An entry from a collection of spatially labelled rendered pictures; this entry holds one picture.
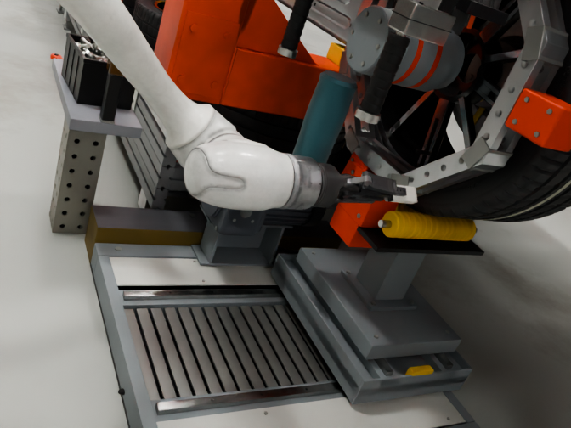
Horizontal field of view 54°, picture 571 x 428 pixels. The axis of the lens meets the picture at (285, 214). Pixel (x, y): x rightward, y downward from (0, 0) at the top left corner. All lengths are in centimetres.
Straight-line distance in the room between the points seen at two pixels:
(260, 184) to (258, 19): 76
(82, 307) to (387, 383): 78
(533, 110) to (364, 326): 66
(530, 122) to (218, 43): 80
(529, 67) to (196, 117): 56
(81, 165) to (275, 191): 92
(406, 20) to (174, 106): 39
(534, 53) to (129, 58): 64
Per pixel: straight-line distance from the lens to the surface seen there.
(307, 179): 88
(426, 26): 96
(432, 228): 128
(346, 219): 133
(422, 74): 116
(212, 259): 164
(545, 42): 104
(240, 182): 82
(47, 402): 131
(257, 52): 154
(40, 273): 163
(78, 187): 172
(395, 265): 145
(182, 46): 146
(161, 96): 91
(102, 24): 77
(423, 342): 146
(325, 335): 145
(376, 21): 112
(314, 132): 128
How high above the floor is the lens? 99
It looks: 26 degrees down
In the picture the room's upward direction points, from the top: 21 degrees clockwise
